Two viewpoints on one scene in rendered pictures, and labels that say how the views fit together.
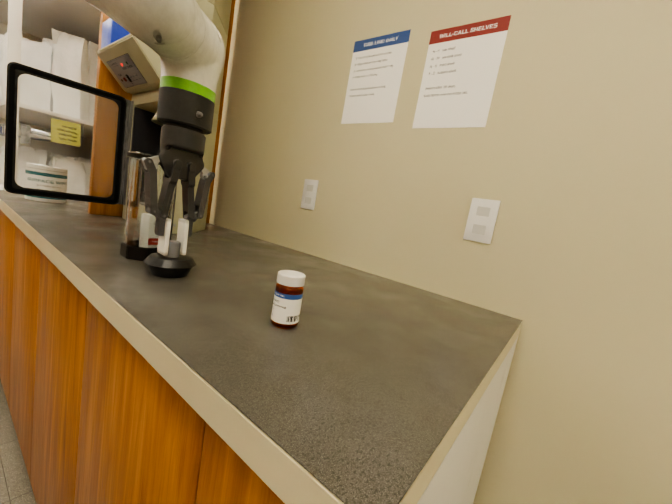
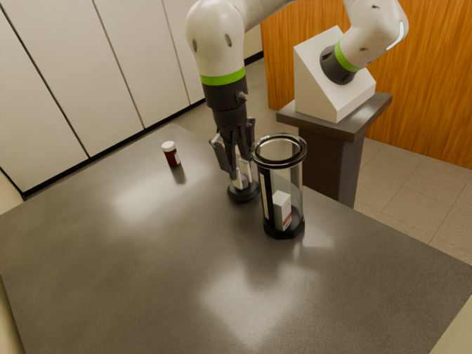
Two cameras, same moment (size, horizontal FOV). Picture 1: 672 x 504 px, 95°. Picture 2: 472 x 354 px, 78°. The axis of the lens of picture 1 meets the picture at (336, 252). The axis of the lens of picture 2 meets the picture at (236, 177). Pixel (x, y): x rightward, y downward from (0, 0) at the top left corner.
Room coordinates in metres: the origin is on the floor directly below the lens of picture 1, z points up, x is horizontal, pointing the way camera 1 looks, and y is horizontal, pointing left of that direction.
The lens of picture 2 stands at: (1.16, 0.47, 1.49)
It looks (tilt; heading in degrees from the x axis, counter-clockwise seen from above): 39 degrees down; 197
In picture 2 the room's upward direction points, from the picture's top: 11 degrees counter-clockwise
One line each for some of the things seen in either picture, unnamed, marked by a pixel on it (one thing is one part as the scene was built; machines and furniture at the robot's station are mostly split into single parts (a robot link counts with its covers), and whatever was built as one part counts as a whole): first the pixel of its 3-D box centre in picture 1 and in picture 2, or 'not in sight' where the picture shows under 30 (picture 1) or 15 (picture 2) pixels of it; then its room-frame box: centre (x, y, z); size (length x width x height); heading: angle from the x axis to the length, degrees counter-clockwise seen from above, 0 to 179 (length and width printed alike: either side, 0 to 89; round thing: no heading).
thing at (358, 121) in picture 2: not in sight; (333, 107); (0.08, 0.60, 0.92); 0.32 x 0.32 x 0.04; 57
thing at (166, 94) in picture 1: (185, 114); (227, 90); (0.59, 0.32, 1.25); 0.12 x 0.09 x 0.06; 54
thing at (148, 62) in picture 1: (132, 67); not in sight; (1.07, 0.77, 1.46); 0.32 x 0.12 x 0.10; 53
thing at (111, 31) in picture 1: (123, 41); not in sight; (1.12, 0.84, 1.55); 0.10 x 0.10 x 0.09; 53
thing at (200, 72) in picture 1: (190, 54); (217, 38); (0.58, 0.32, 1.35); 0.13 x 0.11 x 0.14; 3
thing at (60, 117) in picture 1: (70, 141); not in sight; (1.08, 0.97, 1.19); 0.30 x 0.01 x 0.40; 136
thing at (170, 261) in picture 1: (171, 257); (243, 186); (0.59, 0.32, 0.97); 0.09 x 0.09 x 0.07
